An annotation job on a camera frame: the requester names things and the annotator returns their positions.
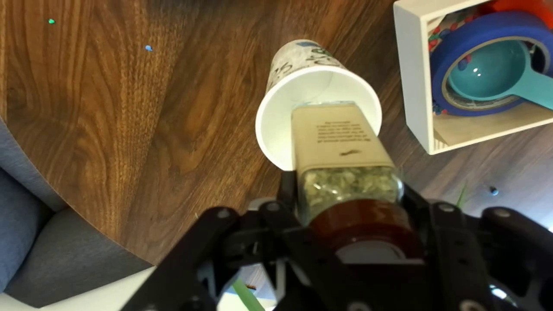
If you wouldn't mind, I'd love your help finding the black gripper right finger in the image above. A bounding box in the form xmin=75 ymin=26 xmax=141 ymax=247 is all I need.
xmin=400 ymin=182 xmax=553 ymax=311

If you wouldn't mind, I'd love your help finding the white wooden box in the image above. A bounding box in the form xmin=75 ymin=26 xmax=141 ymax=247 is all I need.
xmin=393 ymin=0 xmax=553 ymax=156

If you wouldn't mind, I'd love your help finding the glass shaker with brown lid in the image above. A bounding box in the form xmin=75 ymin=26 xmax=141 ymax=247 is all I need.
xmin=293 ymin=104 xmax=422 ymax=264

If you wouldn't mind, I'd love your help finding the dark grey upholstered bench seat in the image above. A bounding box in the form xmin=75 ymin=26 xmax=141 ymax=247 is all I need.
xmin=0 ymin=125 xmax=149 ymax=308

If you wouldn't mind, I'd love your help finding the round dark wooden table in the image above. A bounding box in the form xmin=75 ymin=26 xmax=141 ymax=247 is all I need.
xmin=0 ymin=0 xmax=553 ymax=263

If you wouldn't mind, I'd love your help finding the potted green plant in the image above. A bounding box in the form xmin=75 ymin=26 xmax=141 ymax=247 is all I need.
xmin=234 ymin=280 xmax=265 ymax=311

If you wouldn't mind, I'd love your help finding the blue tape roll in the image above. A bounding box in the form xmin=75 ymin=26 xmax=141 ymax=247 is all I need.
xmin=431 ymin=12 xmax=553 ymax=116

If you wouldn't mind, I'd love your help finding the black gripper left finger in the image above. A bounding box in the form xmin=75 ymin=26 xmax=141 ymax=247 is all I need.
xmin=122 ymin=169 xmax=348 ymax=311

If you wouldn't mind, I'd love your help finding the white patterned paper cup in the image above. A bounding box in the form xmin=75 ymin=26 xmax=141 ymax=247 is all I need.
xmin=256 ymin=40 xmax=383 ymax=171

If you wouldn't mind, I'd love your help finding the teal measuring scoop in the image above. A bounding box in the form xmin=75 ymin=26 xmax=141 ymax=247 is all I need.
xmin=448 ymin=40 xmax=553 ymax=109

